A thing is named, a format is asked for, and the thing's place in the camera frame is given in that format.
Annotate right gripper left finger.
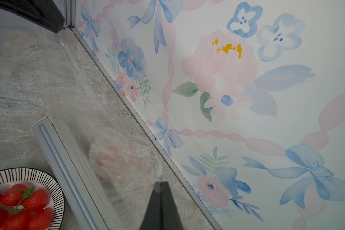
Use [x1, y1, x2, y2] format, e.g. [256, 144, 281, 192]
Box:
[140, 182, 163, 230]

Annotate plastic wrap dispenser box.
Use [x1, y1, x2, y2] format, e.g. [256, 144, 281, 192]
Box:
[32, 117, 107, 230]

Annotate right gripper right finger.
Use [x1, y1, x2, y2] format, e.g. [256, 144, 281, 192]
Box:
[161, 181, 184, 230]

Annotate red strawberries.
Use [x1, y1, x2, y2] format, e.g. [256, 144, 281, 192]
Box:
[0, 184, 53, 230]

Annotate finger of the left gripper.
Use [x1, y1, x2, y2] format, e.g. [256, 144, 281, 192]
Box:
[0, 0, 65, 33]

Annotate left aluminium corner post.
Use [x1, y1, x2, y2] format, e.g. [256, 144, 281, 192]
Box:
[65, 0, 76, 28]

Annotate glass plate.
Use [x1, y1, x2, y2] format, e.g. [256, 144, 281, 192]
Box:
[0, 168, 65, 230]

